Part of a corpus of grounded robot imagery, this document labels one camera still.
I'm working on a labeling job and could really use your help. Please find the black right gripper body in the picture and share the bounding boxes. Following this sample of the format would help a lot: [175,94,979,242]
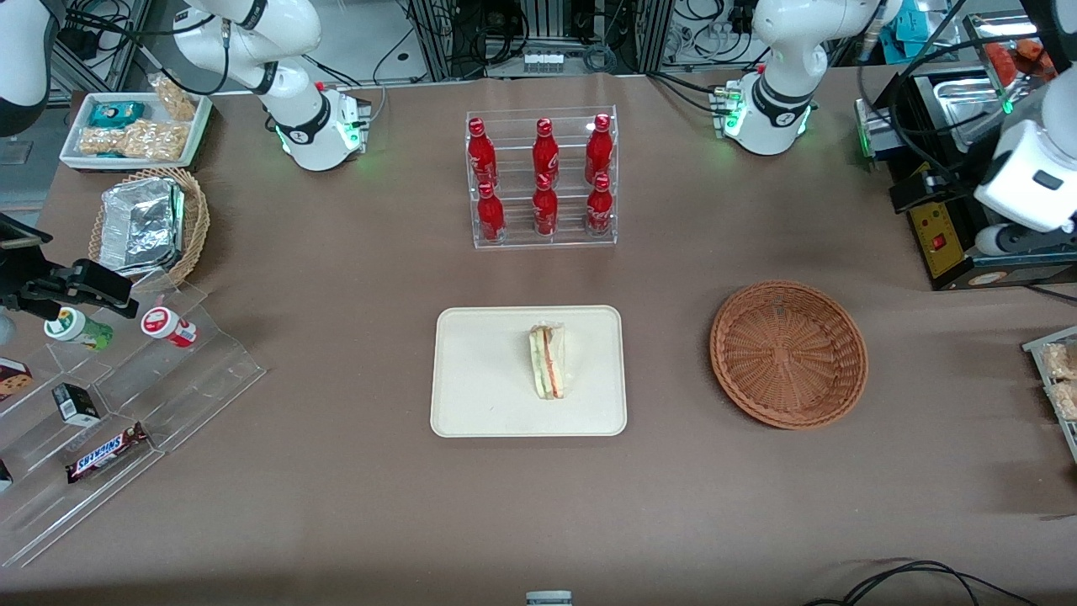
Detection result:
[0,268,78,319]

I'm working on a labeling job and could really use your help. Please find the triangle sandwich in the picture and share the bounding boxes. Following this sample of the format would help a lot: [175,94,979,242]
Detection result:
[528,322,567,402]

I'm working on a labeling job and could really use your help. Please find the light tan wicker basket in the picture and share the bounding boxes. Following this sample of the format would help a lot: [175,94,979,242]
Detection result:
[88,167,211,292]

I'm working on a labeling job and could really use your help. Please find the white rectangular snack tray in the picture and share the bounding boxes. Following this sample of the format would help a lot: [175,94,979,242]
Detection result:
[59,91,214,173]

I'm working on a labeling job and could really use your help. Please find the brown round wicker basket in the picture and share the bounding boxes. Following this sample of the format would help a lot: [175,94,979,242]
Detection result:
[709,279,869,431]

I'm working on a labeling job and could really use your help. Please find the cream plastic serving tray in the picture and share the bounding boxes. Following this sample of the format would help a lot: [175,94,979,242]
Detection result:
[430,305,629,439]

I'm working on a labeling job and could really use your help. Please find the green yogurt cup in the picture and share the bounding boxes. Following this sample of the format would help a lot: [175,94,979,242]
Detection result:
[44,307,114,353]

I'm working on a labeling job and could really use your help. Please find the silver foil container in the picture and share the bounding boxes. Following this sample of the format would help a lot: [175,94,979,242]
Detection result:
[98,177,187,278]

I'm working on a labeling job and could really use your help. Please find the red lid yogurt cup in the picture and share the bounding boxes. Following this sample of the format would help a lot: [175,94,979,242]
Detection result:
[141,306,199,349]

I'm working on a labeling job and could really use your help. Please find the brown cookie box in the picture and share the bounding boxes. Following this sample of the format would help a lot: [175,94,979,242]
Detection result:
[0,358,34,403]

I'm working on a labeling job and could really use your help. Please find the black machine with yellow panel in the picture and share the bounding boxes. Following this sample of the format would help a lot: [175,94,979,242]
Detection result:
[892,67,1077,292]

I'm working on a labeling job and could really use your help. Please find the small black carton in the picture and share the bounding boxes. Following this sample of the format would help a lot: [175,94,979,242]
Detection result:
[52,383,102,428]

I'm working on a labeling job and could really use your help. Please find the steel food pan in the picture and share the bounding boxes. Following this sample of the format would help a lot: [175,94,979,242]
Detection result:
[915,74,1015,154]

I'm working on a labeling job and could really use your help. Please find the clear acrylic stepped shelf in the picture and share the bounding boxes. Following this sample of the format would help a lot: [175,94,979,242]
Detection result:
[0,282,268,570]

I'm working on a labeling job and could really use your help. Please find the large clear peanut snack bag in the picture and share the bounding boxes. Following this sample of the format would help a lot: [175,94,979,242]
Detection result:
[77,118,191,162]

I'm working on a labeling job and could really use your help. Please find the silver metal block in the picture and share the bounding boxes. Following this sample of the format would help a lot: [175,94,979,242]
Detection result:
[853,97,906,165]

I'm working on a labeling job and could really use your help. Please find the Snickers chocolate bar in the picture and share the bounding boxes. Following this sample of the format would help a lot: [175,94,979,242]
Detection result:
[66,423,150,485]

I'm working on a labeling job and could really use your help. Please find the teal snack packet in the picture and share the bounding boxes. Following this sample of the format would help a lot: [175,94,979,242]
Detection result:
[88,100,146,130]

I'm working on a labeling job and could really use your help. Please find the small clear peanut snack bag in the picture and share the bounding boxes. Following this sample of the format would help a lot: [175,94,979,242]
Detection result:
[149,73,199,122]

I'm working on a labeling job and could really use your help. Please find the red cola bottle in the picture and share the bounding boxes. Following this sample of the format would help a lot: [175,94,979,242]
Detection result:
[586,173,615,238]
[532,174,560,238]
[477,183,507,245]
[532,118,561,183]
[585,114,614,181]
[467,118,499,188]

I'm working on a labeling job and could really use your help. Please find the clear acrylic bottle rack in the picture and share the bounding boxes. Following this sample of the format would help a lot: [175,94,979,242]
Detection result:
[465,105,618,250]

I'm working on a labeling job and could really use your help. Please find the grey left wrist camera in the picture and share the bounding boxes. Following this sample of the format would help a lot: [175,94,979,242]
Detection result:
[976,221,1077,258]

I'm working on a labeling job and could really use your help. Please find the black floor cable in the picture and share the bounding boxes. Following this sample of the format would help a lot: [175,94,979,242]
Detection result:
[804,559,1038,606]

